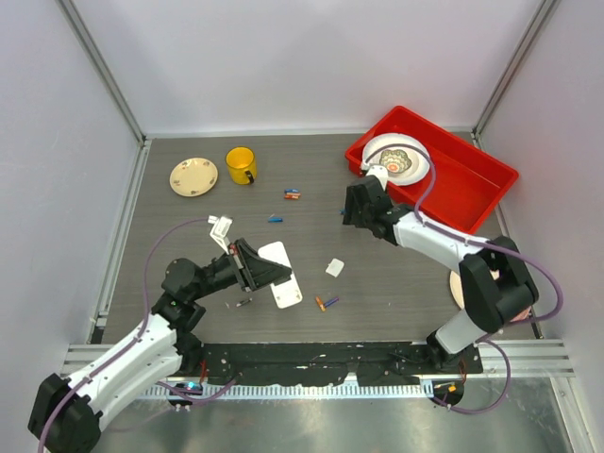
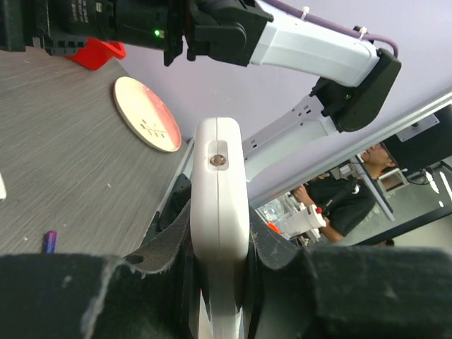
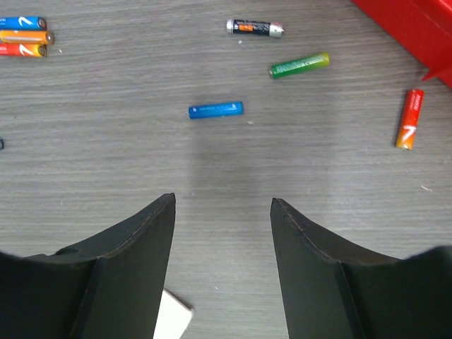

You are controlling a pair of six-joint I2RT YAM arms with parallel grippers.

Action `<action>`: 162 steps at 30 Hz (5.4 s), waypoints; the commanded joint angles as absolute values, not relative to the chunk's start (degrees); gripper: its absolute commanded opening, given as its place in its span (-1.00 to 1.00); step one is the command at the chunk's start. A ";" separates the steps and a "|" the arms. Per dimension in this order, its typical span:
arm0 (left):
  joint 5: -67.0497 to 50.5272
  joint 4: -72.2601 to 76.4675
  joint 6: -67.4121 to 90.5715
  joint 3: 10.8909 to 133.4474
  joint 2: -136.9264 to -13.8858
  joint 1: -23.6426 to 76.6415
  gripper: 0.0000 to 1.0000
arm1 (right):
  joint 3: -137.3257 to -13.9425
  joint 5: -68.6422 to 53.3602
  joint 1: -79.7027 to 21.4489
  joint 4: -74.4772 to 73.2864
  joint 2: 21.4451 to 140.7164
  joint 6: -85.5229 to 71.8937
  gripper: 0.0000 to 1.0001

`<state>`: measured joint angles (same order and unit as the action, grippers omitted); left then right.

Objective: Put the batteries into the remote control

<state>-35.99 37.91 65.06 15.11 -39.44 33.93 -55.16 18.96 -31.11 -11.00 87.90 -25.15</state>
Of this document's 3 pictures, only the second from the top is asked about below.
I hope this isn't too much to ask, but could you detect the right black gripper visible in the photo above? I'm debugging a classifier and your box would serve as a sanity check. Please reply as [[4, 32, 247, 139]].
[[1, 0, 184, 57]]

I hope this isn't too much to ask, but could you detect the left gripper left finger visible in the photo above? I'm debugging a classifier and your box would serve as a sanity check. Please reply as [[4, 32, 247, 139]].
[[123, 201, 195, 339]]

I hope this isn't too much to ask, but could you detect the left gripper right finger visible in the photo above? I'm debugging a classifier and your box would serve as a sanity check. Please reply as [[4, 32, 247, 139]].
[[246, 208, 311, 338]]

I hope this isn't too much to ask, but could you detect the white battery cover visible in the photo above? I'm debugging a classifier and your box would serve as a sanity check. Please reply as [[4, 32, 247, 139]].
[[0, 174, 7, 201]]

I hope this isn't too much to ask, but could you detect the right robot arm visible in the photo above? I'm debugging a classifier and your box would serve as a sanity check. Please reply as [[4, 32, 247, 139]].
[[1, 1, 401, 179]]

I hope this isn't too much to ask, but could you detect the red plastic bin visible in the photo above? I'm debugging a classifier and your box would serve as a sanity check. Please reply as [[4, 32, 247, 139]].
[[66, 38, 126, 71]]

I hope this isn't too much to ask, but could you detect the person in black shirt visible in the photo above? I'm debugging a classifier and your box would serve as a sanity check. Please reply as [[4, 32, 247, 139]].
[[290, 143, 397, 243]]

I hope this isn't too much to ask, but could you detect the purple battery lower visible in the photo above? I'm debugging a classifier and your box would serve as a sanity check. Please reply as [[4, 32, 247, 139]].
[[43, 230, 57, 254]]

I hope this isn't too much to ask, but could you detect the pink white plate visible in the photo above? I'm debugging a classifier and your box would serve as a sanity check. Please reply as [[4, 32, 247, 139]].
[[113, 76, 182, 153]]

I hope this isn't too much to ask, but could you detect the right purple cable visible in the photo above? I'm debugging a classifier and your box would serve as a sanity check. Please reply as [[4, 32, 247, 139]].
[[261, 0, 400, 57]]

